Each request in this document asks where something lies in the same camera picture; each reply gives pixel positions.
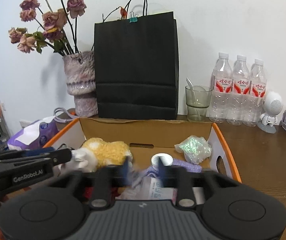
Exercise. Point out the white printed plastic packet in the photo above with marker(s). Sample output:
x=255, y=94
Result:
x=148, y=188

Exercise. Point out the right water bottle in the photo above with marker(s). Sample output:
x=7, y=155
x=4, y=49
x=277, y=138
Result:
x=255, y=98

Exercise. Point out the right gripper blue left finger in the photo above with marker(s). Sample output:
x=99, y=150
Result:
x=106, y=179

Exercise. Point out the yellow white plush toy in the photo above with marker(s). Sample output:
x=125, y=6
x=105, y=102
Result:
x=96, y=153

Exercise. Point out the middle water bottle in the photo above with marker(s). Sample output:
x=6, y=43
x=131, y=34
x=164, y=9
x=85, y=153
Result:
x=240, y=88

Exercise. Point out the red orange cardboard box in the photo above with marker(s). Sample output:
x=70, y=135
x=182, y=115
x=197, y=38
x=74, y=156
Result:
x=149, y=137

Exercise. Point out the purple knitted cloth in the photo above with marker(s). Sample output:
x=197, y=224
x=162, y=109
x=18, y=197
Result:
x=167, y=172

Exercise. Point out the white tape roll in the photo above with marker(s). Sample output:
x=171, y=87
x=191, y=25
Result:
x=166, y=159

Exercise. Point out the water bottle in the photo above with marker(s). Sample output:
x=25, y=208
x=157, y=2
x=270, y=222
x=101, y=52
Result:
x=240, y=88
x=255, y=98
x=221, y=85

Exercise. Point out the purple white ceramic vase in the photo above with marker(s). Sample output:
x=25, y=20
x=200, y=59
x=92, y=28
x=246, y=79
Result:
x=80, y=73

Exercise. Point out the black paper shopping bag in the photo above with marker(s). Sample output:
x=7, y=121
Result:
x=137, y=66

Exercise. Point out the purple tissue pack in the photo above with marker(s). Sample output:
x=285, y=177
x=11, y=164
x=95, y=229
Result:
x=34, y=136

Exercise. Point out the left water bottle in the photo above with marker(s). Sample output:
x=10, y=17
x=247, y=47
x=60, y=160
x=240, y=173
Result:
x=221, y=85

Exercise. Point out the dried pink rose bouquet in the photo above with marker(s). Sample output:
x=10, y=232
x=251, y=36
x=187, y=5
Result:
x=57, y=28

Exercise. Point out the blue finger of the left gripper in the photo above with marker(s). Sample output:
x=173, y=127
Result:
x=14, y=163
x=38, y=151

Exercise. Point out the red fabric item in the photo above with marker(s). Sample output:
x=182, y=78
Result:
x=88, y=192

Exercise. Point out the green glass cup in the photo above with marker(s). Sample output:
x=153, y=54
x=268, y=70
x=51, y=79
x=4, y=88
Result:
x=197, y=101

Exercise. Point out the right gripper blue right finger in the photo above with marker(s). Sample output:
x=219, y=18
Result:
x=185, y=198

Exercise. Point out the iridescent glitter bag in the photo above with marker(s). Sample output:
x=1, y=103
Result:
x=195, y=149

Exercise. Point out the white robot figurine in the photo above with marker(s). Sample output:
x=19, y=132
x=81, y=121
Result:
x=272, y=106

